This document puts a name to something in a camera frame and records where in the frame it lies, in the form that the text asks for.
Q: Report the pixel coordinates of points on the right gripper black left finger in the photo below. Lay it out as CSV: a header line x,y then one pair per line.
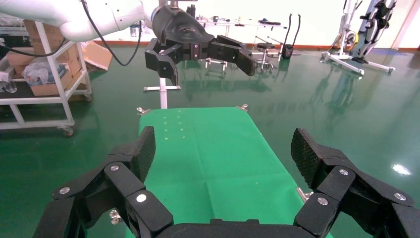
x,y
121,184

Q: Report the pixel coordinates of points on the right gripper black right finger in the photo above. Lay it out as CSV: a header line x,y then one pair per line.
x,y
341,187

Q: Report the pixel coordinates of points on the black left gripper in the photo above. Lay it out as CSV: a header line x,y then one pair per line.
x,y
183,33

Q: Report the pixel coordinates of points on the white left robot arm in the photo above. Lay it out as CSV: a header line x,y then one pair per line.
x,y
82,16

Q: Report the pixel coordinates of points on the flattened cardboard sheet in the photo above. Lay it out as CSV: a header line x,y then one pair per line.
x,y
96,56

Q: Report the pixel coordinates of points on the brown cardboard box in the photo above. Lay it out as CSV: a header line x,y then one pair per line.
x,y
18,59
54,36
49,89

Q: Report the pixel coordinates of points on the silver binder clip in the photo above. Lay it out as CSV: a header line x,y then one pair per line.
x,y
303,194
115,216
143,110
243,107

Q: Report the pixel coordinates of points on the white T-shaped table foot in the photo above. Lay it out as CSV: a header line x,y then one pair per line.
x,y
163,95

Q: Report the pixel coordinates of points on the black round stool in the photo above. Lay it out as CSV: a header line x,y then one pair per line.
x,y
265,46

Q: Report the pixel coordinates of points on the green cloth with yellow marks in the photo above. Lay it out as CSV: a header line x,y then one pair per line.
x,y
213,148

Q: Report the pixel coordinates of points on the white metal shelf cart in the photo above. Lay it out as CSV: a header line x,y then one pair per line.
x,y
62,85

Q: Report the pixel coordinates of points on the clear plastic bag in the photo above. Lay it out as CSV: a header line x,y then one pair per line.
x,y
37,72

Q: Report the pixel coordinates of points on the yellow wheel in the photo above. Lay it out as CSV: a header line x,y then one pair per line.
x,y
352,39

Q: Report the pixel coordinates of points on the clear plastic bottle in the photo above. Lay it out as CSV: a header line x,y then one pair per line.
x,y
8,86

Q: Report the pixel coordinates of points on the black exoskeleton legs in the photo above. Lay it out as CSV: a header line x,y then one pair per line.
x,y
370,29

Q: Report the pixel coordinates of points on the white exercise frame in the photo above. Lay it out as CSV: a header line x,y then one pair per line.
x,y
345,19

